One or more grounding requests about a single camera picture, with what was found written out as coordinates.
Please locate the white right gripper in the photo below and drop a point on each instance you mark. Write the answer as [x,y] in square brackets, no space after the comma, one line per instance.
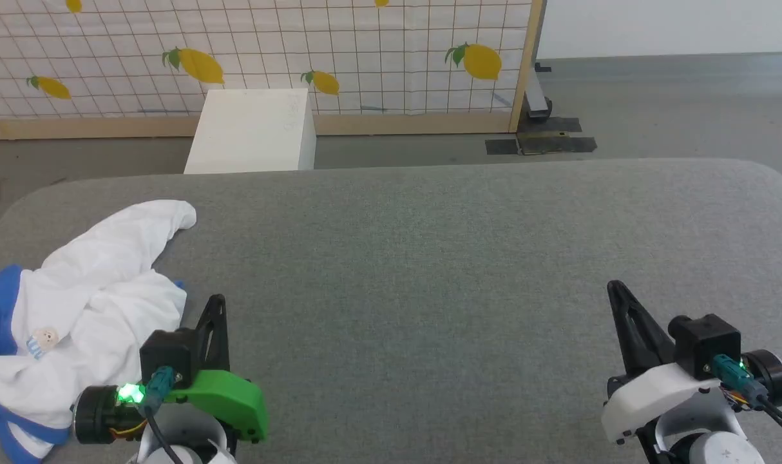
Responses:
[655,393]

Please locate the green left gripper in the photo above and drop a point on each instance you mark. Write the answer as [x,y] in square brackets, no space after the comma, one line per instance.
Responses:
[230,399]

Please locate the white and blue garment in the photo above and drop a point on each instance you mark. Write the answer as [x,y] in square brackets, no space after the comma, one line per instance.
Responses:
[107,290]

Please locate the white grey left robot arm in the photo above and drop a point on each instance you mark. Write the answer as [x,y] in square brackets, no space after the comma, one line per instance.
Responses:
[101,415]

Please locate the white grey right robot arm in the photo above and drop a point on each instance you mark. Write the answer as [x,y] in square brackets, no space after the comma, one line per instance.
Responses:
[719,451]

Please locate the white rectangular box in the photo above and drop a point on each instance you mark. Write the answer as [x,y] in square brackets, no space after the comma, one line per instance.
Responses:
[249,132]

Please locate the black taped floor plate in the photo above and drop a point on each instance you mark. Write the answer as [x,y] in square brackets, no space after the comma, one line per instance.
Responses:
[545,143]

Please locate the grey metal partition foot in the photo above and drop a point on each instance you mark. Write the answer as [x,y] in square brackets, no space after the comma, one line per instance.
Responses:
[536,103]

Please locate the lemon print partition panel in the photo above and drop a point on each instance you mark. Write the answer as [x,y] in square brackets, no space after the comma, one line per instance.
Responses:
[378,64]

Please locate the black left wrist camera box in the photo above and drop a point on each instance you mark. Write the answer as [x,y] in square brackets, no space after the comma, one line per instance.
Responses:
[165,351]

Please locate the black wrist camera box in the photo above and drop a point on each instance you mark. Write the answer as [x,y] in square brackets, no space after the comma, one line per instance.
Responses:
[706,341]
[165,351]

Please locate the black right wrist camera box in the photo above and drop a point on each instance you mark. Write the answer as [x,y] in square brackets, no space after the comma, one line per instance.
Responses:
[706,341]

